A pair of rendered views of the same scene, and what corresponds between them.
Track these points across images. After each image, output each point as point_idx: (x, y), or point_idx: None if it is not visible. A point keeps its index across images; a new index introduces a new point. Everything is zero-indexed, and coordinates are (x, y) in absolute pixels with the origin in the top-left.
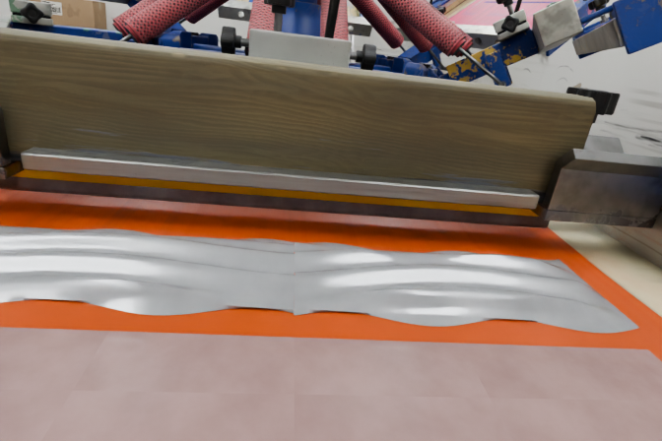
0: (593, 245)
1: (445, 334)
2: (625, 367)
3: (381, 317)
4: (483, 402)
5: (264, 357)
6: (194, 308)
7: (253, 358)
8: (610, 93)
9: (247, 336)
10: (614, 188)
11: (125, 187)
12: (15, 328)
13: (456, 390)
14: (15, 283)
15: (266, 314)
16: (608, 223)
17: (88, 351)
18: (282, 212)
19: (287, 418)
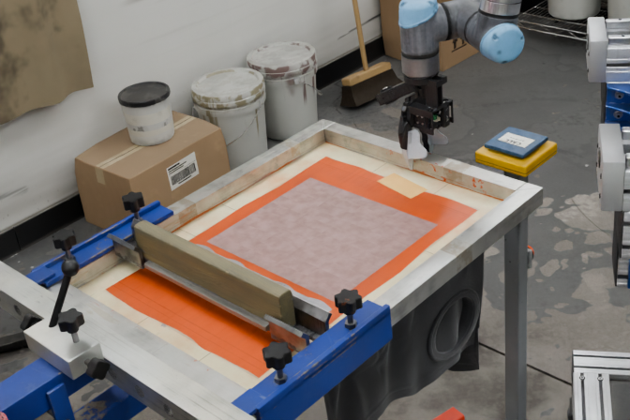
0: None
1: (238, 259)
2: (218, 242)
3: (245, 266)
4: (252, 249)
5: (276, 268)
6: (277, 281)
7: (277, 269)
8: (69, 229)
9: (274, 273)
10: None
11: None
12: (309, 290)
13: (253, 252)
14: (306, 297)
15: (265, 276)
16: None
17: (301, 280)
18: (217, 307)
19: (282, 260)
